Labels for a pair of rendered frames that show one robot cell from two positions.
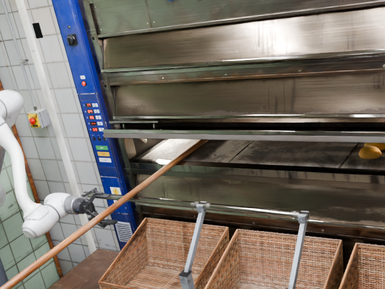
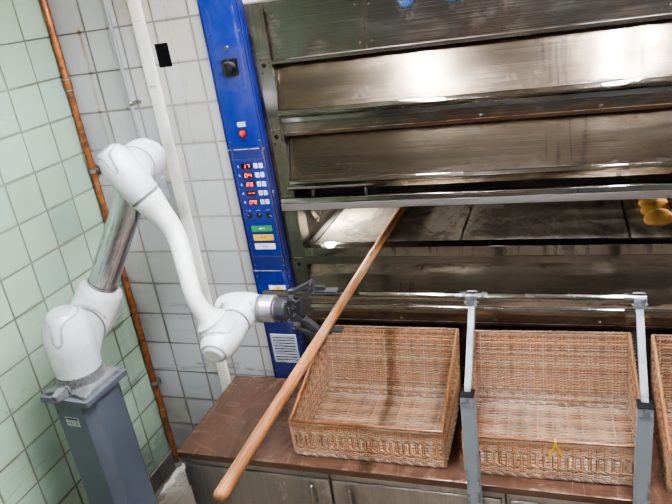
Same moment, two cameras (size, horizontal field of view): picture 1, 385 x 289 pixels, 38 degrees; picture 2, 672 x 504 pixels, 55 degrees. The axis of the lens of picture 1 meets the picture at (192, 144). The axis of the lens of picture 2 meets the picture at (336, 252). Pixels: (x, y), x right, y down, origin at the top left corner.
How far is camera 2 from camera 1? 1.07 m
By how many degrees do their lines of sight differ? 14
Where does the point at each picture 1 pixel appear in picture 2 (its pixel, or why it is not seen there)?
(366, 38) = not seen: outside the picture
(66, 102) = (203, 164)
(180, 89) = (402, 137)
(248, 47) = (527, 73)
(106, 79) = (278, 127)
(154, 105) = (358, 162)
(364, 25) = not seen: outside the picture
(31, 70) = (144, 118)
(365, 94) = not seen: outside the picture
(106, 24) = (287, 44)
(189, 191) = (399, 283)
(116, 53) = (300, 87)
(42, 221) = (233, 334)
